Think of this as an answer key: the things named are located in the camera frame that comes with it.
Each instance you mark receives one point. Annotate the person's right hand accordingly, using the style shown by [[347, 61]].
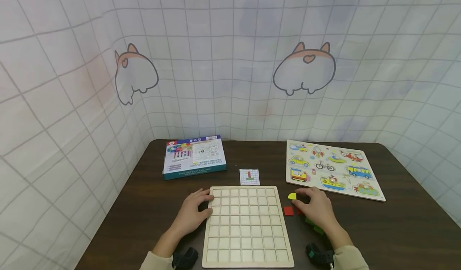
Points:
[[320, 212]]

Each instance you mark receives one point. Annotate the person's left hand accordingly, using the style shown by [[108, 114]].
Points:
[[191, 216]]

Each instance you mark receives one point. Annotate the person's left thumb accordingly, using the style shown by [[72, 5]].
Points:
[[206, 212]]

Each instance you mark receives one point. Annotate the person's right thumb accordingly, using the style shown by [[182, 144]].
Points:
[[305, 202]]

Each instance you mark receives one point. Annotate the person's right index finger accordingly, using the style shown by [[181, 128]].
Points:
[[306, 191]]

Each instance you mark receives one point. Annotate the person's left fingers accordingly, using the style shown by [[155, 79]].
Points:
[[202, 195]]

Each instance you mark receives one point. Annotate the yellow half-round piece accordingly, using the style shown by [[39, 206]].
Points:
[[291, 196]]

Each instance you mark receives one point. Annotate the wooden grid board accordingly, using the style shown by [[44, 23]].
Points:
[[246, 230]]

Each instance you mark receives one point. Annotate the person's left forearm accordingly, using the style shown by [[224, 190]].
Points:
[[166, 246]]

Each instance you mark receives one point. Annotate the person's right forearm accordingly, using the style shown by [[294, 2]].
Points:
[[346, 250]]

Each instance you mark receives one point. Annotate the green piece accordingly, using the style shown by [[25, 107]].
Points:
[[309, 221], [318, 230]]

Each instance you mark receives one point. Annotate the vehicle peg puzzle board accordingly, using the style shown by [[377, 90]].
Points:
[[333, 169]]

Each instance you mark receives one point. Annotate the blue game box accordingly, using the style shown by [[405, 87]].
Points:
[[194, 157]]

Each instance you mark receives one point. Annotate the black wrist band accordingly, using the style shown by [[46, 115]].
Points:
[[319, 256], [185, 258]]

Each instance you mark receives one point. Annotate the small pattern card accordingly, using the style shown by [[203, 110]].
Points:
[[249, 177]]

